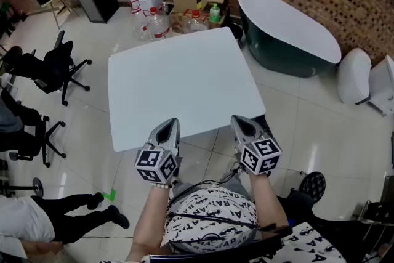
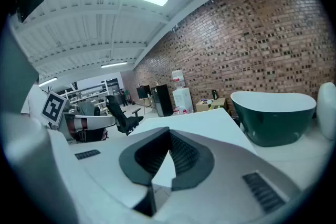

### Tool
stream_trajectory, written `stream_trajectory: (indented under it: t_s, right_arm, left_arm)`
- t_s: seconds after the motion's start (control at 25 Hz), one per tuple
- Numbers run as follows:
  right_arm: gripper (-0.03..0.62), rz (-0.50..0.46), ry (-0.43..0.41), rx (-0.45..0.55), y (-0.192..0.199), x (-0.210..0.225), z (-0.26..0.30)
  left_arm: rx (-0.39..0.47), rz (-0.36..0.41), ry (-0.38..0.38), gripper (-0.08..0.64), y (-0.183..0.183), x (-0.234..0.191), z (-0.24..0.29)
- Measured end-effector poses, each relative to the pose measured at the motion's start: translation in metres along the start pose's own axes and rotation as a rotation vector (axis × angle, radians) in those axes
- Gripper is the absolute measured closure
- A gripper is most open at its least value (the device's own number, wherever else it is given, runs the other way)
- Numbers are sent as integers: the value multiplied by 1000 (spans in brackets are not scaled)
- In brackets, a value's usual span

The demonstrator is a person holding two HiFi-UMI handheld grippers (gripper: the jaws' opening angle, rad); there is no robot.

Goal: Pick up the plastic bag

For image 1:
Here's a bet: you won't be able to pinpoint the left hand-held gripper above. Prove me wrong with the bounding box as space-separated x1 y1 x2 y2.
134 117 183 184

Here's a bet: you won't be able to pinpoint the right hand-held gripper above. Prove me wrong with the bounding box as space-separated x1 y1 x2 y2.
230 115 283 177

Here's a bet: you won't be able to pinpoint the person's right forearm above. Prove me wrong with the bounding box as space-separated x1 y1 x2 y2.
246 174 290 230

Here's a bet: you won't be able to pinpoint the person's left forearm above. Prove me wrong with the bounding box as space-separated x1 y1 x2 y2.
126 183 173 263

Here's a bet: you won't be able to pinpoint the grey trousers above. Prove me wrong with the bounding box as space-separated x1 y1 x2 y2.
171 174 249 196

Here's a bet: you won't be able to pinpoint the white bat print shirt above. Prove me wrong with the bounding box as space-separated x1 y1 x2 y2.
98 187 342 263

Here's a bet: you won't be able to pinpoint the black round bin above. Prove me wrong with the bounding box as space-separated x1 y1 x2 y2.
228 23 244 41

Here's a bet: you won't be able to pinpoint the empty jug with red label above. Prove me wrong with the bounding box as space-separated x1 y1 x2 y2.
148 6 174 39

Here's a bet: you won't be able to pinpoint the empty jug with red cap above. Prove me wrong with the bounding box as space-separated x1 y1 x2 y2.
183 9 210 35

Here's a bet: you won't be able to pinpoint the white beanbag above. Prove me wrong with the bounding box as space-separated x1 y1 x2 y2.
336 47 373 106

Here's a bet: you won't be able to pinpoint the green bottle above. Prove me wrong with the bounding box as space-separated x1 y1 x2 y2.
209 2 222 23

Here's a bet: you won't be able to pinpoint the flat cardboard box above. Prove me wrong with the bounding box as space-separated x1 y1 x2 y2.
169 7 230 32

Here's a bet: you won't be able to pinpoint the black round stand base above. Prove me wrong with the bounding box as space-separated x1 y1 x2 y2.
0 177 46 198

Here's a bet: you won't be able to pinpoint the wooden easel stand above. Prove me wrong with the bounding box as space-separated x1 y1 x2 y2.
41 0 81 30

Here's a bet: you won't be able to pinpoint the black cable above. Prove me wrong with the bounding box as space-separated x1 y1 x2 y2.
167 211 260 230
167 163 247 210

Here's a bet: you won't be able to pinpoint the empty jug with red handle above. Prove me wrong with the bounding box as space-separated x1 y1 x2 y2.
129 0 155 42

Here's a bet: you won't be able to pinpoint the metal rack frame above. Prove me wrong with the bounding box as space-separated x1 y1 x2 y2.
358 174 394 257

